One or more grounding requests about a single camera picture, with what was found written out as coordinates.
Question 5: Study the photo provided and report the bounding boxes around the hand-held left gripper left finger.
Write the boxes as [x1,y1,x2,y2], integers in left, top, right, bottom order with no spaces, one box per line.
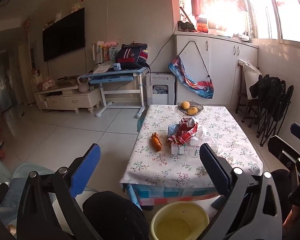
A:
[16,143,101,240]

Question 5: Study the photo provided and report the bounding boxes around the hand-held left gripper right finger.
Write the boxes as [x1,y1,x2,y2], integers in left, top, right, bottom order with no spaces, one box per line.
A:
[199,143,283,240]

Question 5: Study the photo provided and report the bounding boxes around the clear plastic bottle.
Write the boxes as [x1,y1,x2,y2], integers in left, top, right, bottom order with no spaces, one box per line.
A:
[170,142,207,157]

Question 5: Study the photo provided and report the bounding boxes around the red snack wrapper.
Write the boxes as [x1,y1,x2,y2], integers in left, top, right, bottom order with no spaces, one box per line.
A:
[167,117,199,145]

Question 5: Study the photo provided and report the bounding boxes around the blue drink carton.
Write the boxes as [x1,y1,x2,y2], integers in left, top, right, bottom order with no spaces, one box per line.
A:
[167,124,180,138]

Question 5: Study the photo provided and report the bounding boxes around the yellow plastic basin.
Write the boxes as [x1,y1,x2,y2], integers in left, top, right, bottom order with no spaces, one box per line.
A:
[150,201,210,240]

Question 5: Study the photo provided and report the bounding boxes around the clear plastic wrap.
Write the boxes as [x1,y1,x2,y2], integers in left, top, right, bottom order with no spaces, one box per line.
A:
[205,135,234,164]

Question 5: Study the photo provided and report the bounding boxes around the black folding chairs bundle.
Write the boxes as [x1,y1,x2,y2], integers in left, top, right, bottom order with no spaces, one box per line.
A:
[247,74,294,147]

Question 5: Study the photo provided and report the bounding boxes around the floral tablecloth table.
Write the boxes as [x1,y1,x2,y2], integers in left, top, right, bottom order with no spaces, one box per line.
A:
[119,104,263,189]

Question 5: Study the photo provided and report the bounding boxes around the checkered plastic table cover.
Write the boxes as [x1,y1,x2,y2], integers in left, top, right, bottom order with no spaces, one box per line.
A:
[125,110,224,207]

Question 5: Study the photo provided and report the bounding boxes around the person's left leg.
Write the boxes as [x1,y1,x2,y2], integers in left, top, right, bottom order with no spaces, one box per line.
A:
[82,191,150,240]

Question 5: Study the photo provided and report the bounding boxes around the brown wooden chair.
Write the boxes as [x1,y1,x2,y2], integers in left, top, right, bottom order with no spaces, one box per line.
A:
[235,64,260,123]

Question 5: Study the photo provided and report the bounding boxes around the glass fruit plate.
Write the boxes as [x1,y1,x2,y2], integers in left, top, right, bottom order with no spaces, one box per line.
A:
[177,101,204,115]

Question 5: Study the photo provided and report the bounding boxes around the white TV stand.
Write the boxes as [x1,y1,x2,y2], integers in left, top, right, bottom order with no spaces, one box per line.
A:
[34,84,102,113]

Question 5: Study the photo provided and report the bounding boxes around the white sack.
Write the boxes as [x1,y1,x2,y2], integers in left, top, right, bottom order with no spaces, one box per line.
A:
[238,58,263,100]

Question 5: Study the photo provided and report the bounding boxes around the teal sofa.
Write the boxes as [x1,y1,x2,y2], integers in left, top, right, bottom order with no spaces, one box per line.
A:
[0,155,60,233]

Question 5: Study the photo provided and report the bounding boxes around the pink floral ornament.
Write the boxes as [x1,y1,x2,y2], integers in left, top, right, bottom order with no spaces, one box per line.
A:
[39,78,56,91]

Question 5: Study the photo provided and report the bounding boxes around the blue study desk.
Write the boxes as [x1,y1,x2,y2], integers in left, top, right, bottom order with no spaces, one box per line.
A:
[77,66,152,118]

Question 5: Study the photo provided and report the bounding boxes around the white papers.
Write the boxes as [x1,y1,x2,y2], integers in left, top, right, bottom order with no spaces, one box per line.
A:
[93,64,113,74]

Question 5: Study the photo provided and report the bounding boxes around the white cabinet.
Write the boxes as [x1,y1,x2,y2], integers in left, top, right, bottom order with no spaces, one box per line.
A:
[174,32,259,105]

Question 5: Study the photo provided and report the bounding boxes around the white shoes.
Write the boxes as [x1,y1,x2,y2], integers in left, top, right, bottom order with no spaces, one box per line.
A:
[232,32,251,42]

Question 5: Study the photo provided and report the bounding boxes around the row of books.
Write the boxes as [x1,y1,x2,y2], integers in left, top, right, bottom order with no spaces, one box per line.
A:
[91,41,115,64]

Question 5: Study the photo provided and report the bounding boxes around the dark striped backpack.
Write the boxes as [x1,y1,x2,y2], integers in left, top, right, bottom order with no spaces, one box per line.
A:
[115,43,149,70]

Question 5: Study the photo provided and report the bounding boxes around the window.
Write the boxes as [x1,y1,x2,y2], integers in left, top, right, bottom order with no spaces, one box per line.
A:
[245,0,300,45]

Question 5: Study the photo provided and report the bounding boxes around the black television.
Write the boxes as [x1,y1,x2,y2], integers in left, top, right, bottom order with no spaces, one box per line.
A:
[42,7,86,62]

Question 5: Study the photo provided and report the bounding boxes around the black shoes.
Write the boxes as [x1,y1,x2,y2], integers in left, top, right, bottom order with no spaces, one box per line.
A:
[177,21,197,32]

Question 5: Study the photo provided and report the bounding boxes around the red hanging garment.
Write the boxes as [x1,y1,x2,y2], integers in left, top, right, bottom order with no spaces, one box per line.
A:
[191,0,217,18]

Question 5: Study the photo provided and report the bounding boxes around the colourful drawstring bag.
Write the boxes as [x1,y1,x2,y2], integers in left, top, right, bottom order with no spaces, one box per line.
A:
[168,40,215,100]

